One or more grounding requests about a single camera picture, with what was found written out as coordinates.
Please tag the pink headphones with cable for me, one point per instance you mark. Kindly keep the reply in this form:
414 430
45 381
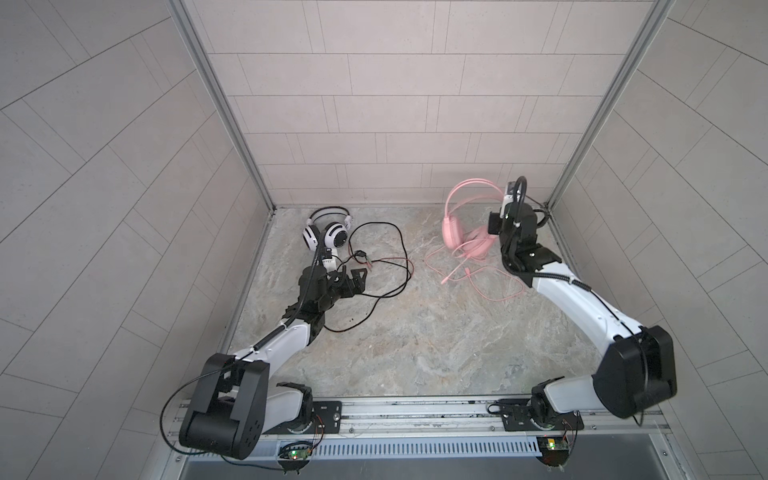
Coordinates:
471 247

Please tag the circuit board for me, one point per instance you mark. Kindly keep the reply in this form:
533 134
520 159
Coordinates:
293 457
555 451

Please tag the right circuit board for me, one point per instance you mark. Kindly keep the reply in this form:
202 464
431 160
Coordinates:
555 451

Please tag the white black headphones with cable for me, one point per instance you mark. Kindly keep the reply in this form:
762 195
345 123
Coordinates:
328 232

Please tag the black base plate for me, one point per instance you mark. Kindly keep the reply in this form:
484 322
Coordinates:
516 415
327 414

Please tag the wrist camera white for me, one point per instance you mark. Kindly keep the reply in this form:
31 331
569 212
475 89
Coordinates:
330 264
511 194

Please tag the aluminium mounting rail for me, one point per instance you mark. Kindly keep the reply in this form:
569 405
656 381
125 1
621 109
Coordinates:
460 416

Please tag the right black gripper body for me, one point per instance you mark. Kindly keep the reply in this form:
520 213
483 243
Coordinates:
497 225

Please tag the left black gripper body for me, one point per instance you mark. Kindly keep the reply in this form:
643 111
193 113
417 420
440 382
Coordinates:
332 292

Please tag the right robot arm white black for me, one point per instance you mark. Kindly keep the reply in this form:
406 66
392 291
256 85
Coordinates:
637 370

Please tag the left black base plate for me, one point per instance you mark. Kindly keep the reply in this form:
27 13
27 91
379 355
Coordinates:
327 414

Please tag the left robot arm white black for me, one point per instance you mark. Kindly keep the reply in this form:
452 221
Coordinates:
234 403

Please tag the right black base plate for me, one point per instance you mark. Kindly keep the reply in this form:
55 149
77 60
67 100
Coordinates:
516 415

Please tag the left circuit board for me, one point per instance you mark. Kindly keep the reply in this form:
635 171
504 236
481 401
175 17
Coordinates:
293 457

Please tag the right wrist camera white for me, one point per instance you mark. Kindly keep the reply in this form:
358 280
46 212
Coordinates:
511 194

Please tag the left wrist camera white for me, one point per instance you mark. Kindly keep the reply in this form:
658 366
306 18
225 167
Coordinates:
330 264

